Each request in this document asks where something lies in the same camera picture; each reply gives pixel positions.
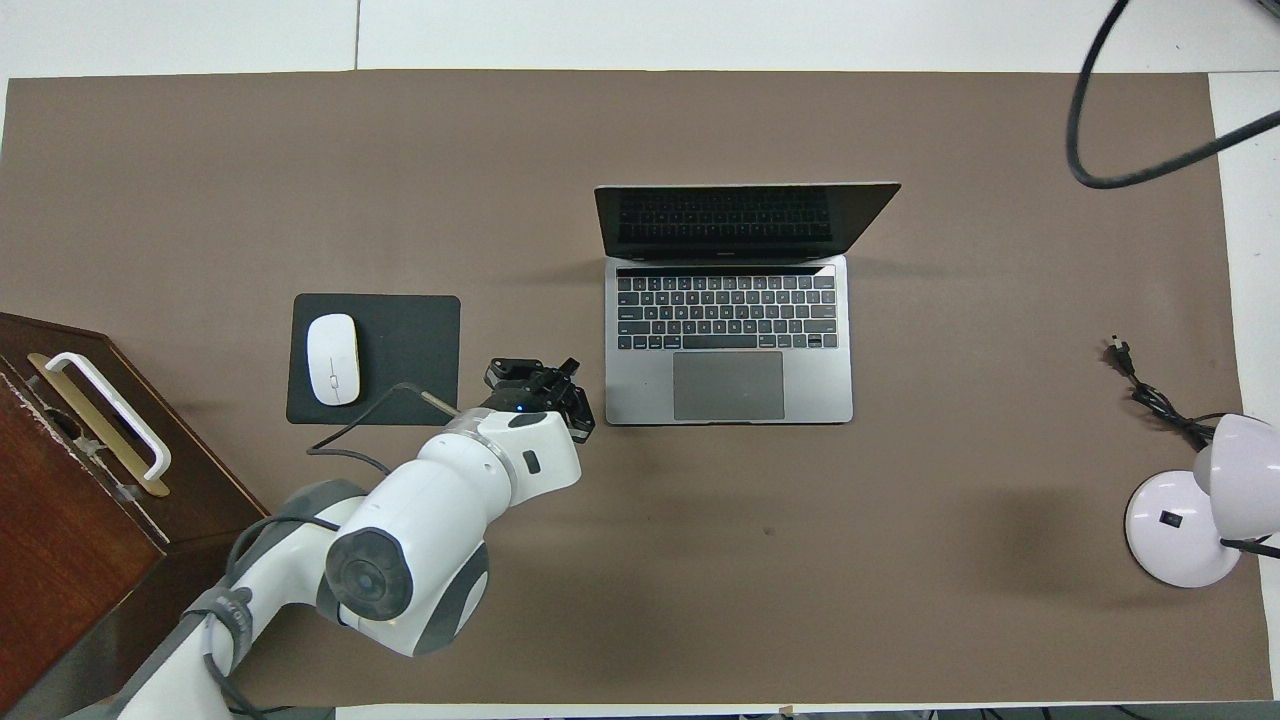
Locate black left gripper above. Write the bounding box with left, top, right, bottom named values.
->
left=479, top=357, right=598, bottom=444

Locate silver laptop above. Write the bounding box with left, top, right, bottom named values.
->
left=594, top=182, right=902, bottom=427

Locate black mouse pad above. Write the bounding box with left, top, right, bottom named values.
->
left=286, top=293, right=462, bottom=427

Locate brown table mat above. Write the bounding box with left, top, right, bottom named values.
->
left=0, top=69, right=1273, bottom=707

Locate white computer mouse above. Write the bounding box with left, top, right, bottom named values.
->
left=306, top=314, right=361, bottom=406

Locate brass box plate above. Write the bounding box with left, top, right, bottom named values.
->
left=27, top=352, right=171, bottom=498

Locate dark brown wooden box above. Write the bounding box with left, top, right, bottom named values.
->
left=0, top=312, right=286, bottom=720

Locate white desk lamp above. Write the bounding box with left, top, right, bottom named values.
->
left=1124, top=413, right=1280, bottom=589

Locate white box handle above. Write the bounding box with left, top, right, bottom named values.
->
left=45, top=352, right=173, bottom=481

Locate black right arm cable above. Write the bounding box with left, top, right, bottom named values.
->
left=1065, top=0, right=1280, bottom=191

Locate black lamp power cable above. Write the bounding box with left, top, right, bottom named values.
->
left=1108, top=335, right=1217, bottom=447

